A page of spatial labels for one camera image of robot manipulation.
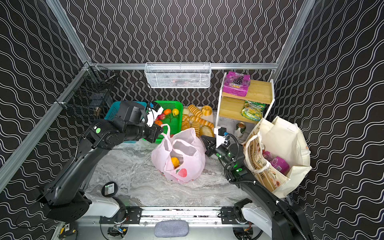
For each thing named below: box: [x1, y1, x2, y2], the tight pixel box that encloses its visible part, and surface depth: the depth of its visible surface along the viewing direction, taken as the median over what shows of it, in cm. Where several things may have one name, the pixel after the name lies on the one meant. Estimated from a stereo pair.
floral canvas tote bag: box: [242, 116, 312, 199], surface depth 77 cm
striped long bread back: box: [188, 104, 203, 118], surface depth 119 cm
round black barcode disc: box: [101, 181, 119, 198], surface depth 83 cm
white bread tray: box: [181, 106, 215, 137], surface depth 116 cm
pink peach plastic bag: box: [151, 124, 206, 184], surface depth 76 cm
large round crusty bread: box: [200, 122, 215, 138], surface depth 105 cm
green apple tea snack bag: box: [241, 100, 266, 121], surface depth 97 cm
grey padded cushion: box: [154, 220, 190, 238], surface depth 70 cm
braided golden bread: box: [181, 120, 192, 131], surface depth 109 cm
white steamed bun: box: [182, 107, 190, 115], surface depth 119 cm
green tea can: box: [234, 121, 247, 138], surface depth 100 cm
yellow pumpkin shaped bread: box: [201, 105, 213, 116], surface depth 119 cm
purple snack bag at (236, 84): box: [222, 71, 251, 97], surface depth 83 cm
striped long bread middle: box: [189, 115, 215, 128], surface depth 113 cm
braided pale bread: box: [182, 114, 191, 122], surface depth 114 cm
